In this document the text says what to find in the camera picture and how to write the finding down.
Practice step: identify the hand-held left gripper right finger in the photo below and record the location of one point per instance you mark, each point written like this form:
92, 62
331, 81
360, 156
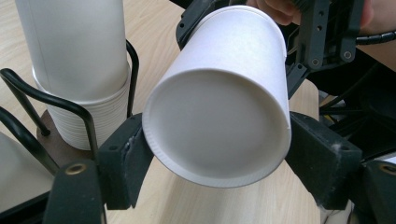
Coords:
320, 158

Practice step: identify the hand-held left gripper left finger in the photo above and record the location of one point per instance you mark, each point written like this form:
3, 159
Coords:
124, 161

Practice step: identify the single white paper cup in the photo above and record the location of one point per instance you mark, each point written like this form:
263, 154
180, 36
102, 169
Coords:
224, 102

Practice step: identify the dark double cup holder rack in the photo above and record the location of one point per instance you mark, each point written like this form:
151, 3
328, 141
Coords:
62, 104

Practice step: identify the tall stack of white cups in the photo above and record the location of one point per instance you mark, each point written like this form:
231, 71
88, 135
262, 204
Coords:
77, 46

